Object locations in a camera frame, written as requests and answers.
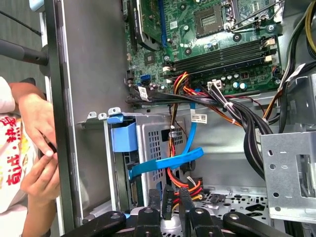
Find black PC case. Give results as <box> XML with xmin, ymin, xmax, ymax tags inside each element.
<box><xmin>44</xmin><ymin>0</ymin><xmax>316</xmax><ymax>237</ymax></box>

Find red orange yellow disk wire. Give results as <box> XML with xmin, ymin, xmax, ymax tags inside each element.
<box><xmin>161</xmin><ymin>71</ymin><xmax>204</xmax><ymax>221</ymax></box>

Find black graphics card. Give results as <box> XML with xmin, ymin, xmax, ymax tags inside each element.
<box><xmin>127</xmin><ymin>0</ymin><xmax>165</xmax><ymax>52</ymax></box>

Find metal socket cover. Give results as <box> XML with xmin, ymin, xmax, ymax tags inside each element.
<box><xmin>223</xmin><ymin>0</ymin><xmax>284</xmax><ymax>33</ymax></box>

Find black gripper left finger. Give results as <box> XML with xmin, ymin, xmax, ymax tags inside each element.
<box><xmin>61</xmin><ymin>189</ymin><xmax>161</xmax><ymax>237</ymax></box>

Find blue expansion slot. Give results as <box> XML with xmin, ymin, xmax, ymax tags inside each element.
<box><xmin>158</xmin><ymin>0</ymin><xmax>168</xmax><ymax>48</ymax></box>

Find pale blue device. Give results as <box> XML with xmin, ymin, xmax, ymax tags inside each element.
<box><xmin>29</xmin><ymin>0</ymin><xmax>46</xmax><ymax>12</ymax></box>

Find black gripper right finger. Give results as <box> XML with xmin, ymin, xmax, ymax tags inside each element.
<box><xmin>179</xmin><ymin>187</ymin><xmax>293</xmax><ymax>237</ymax></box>

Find gray metal disk bay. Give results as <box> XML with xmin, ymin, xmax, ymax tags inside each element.
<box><xmin>76</xmin><ymin>106</ymin><xmax>205</xmax><ymax>218</ymax></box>

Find hard disk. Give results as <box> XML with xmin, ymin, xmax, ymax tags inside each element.
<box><xmin>106</xmin><ymin>114</ymin><xmax>148</xmax><ymax>218</ymax></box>

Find yellow power wires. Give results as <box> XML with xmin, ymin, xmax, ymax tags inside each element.
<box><xmin>304</xmin><ymin>6</ymin><xmax>316</xmax><ymax>54</ymax></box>

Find black cable bundle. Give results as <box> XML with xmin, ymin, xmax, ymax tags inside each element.
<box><xmin>125</xmin><ymin>83</ymin><xmax>284</xmax><ymax>181</ymax></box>

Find CPU socket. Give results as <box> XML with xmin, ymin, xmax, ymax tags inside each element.
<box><xmin>194</xmin><ymin>5</ymin><xmax>224</xmax><ymax>38</ymax></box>

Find black RAM slot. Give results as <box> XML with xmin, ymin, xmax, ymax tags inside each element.
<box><xmin>170</xmin><ymin>37</ymin><xmax>277</xmax><ymax>69</ymax></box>
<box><xmin>162</xmin><ymin>48</ymin><xmax>277</xmax><ymax>83</ymax></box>

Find thin black cable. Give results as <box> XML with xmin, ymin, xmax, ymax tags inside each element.
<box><xmin>0</xmin><ymin>9</ymin><xmax>43</xmax><ymax>38</ymax></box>

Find green motherboard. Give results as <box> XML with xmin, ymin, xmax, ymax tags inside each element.
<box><xmin>124</xmin><ymin>0</ymin><xmax>283</xmax><ymax>99</ymax></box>

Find gray metal drive cage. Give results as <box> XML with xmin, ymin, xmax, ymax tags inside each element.
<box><xmin>260</xmin><ymin>74</ymin><xmax>316</xmax><ymax>224</ymax></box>

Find person's left hand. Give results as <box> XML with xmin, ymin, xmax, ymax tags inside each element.
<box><xmin>17</xmin><ymin>93</ymin><xmax>58</xmax><ymax>158</ymax></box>

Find black rod with round base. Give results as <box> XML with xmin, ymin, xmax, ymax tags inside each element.
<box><xmin>0</xmin><ymin>38</ymin><xmax>52</xmax><ymax>75</ymax></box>

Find person's right hand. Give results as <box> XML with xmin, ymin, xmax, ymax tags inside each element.
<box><xmin>20</xmin><ymin>152</ymin><xmax>62</xmax><ymax>198</ymax></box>

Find small round black tool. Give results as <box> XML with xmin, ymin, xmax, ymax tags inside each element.
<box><xmin>37</xmin><ymin>134</ymin><xmax>58</xmax><ymax>160</ymax></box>

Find blue disk wire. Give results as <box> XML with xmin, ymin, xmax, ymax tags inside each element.
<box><xmin>127</xmin><ymin>87</ymin><xmax>205</xmax><ymax>185</ymax></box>

